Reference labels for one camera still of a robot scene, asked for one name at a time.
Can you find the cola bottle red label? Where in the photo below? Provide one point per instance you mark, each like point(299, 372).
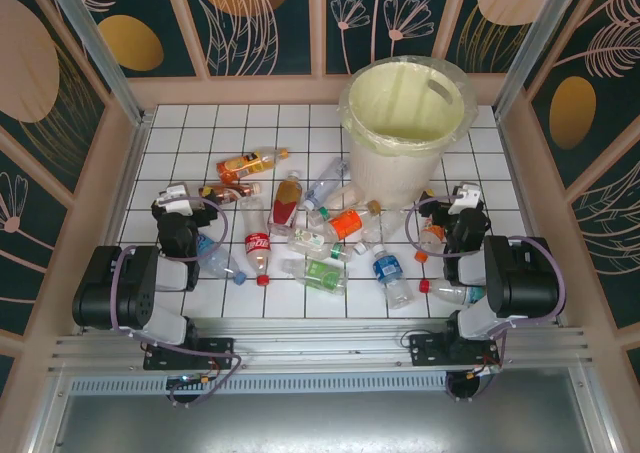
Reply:
point(257, 245)

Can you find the water bottle blue cap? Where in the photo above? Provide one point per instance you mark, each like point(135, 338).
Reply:
point(217, 260)

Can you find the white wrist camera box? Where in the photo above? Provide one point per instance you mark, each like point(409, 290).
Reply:
point(172, 204)
point(465, 198)

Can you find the orange juice plastic bottle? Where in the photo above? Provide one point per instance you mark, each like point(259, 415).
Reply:
point(245, 165)

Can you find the brown coffee drink bottle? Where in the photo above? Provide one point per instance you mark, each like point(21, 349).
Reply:
point(230, 192)

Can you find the clear bottle green label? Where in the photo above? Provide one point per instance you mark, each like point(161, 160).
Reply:
point(320, 275)

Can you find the clear unlabelled bottle white cap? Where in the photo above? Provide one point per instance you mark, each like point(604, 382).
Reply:
point(380, 230)

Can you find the cream plastic waste bin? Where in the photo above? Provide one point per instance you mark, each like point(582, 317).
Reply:
point(395, 178)

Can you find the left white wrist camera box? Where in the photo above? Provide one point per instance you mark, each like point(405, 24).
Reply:
point(172, 204)

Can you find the grey metal sheet panel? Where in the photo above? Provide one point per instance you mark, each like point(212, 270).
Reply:
point(320, 423)

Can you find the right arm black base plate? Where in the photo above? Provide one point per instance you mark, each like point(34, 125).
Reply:
point(425, 348)

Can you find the tea bottle red yellow label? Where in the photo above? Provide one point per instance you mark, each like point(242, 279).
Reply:
point(286, 205)

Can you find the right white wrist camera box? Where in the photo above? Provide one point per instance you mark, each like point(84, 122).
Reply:
point(465, 198)

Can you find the aluminium frame post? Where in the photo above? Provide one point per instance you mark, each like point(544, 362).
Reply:
point(97, 48)
point(531, 48)

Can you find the clear bottle green neck band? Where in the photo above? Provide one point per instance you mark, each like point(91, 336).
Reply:
point(345, 195)

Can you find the blue label bottle white cap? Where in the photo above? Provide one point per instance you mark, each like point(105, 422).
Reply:
point(387, 268)

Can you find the aluminium side rail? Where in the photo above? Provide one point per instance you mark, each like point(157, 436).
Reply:
point(117, 223)
point(505, 132)

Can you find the orange label bottle tan cap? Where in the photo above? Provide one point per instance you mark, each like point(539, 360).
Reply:
point(345, 225)

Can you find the clear bottle white leafy label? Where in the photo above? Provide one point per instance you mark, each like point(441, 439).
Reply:
point(307, 240)

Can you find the aluminium front rail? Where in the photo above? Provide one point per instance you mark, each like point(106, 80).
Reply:
point(320, 345)

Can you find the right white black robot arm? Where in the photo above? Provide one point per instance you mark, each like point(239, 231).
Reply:
point(525, 283)

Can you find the clear bottle red cap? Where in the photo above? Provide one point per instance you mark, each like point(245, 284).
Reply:
point(450, 291)

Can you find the clear bottle pale blue label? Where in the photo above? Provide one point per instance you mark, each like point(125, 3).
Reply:
point(322, 188)

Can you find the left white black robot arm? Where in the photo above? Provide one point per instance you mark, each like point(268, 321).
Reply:
point(100, 293)

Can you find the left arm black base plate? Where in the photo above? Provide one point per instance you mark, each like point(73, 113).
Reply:
point(220, 345)

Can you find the translucent plastic bin liner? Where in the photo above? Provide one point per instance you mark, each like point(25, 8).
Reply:
point(400, 103)

